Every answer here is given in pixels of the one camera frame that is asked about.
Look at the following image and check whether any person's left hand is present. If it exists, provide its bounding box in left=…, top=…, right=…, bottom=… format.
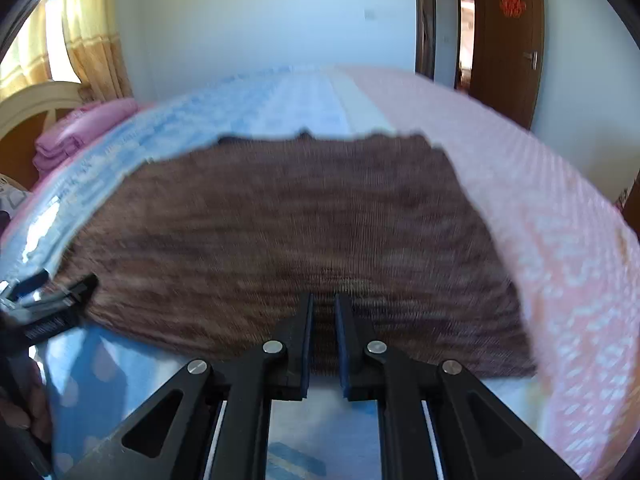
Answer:
left=0, top=380, right=53, bottom=443

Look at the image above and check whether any folded pink blanket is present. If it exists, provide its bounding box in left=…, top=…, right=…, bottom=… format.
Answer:
left=32, top=97, right=141, bottom=176

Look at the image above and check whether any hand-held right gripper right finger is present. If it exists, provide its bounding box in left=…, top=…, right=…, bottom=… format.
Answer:
left=335, top=292, right=581, bottom=480

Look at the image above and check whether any brown knit sun-print sweater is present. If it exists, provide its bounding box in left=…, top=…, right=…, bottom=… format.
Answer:
left=52, top=130, right=538, bottom=381

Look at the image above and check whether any blue pink dotted bed sheet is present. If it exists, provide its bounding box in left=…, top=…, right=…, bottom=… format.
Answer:
left=0, top=62, right=640, bottom=480

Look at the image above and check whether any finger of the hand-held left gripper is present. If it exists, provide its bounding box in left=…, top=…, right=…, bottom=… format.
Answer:
left=20, top=273, right=98, bottom=311
left=0, top=267, right=53, bottom=301

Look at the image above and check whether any brown wooden door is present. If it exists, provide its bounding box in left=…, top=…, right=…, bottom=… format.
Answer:
left=470, top=0, right=546, bottom=131

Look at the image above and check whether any cream wooden headboard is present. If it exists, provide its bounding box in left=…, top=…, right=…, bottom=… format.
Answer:
left=0, top=80, right=86, bottom=191

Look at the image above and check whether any grey patterned pillow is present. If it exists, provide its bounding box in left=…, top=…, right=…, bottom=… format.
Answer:
left=0, top=172, right=31, bottom=231

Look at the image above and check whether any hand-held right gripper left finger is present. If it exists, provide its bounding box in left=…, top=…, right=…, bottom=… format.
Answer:
left=65, top=292, right=316, bottom=480

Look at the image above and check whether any dark wooden door frame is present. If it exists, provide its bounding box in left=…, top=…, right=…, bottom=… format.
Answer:
left=414, top=0, right=476, bottom=96

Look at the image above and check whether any yellow patterned curtain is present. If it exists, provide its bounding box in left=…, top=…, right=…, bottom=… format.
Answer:
left=0, top=0, right=133, bottom=103

